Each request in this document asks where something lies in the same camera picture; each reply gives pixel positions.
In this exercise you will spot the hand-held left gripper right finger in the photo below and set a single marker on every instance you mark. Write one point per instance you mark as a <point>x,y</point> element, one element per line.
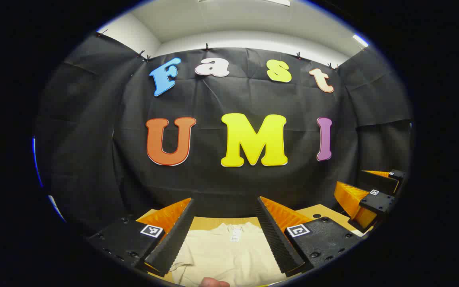
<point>277,239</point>

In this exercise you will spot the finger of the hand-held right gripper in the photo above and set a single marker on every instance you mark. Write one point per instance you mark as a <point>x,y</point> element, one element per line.
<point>379,183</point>
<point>379,203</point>

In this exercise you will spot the black backdrop cloth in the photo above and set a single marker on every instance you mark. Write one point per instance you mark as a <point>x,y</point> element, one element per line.
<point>221,95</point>

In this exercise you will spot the cream long-sleeved shirt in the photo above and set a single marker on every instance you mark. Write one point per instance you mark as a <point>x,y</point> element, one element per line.
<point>229,259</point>

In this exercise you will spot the ceiling light panel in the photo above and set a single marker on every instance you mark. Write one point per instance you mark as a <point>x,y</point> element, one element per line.
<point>279,1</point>
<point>360,40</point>

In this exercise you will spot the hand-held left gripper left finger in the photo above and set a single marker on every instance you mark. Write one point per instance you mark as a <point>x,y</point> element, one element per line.
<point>175,239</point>

